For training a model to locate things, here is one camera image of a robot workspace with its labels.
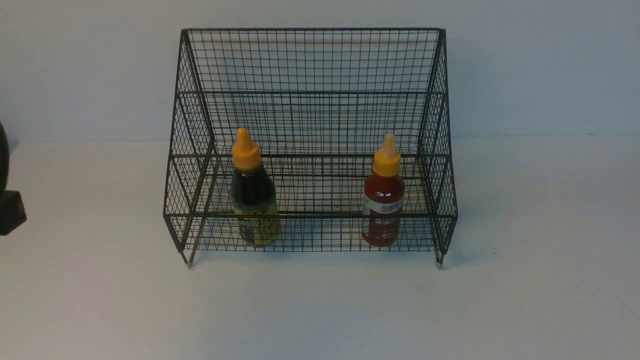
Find red chili sauce bottle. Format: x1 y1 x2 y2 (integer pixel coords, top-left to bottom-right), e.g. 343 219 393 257
361 133 406 248

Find dark soy sauce bottle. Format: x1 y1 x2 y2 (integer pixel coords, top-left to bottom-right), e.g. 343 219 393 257
230 127 281 248

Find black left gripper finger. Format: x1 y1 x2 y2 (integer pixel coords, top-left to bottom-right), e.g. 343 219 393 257
0 125 27 236

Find black wire mesh shelf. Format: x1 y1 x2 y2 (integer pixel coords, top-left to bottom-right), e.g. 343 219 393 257
163 27 458 268

